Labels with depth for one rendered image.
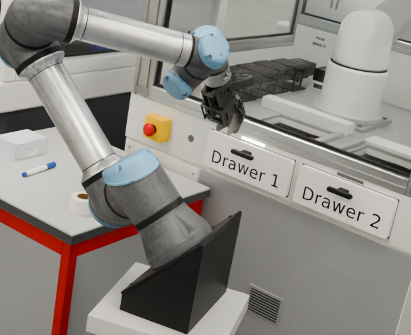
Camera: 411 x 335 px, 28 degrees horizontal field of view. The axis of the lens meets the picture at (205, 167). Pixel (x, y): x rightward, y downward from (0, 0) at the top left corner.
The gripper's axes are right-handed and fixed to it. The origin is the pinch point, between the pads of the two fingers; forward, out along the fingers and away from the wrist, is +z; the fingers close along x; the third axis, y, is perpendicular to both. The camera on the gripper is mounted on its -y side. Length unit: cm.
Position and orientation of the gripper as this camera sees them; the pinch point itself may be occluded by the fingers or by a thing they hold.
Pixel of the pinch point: (235, 127)
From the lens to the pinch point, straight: 228.5
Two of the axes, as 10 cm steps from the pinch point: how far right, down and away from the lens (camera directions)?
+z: 2.0, 6.6, 7.3
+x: 7.9, 3.3, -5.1
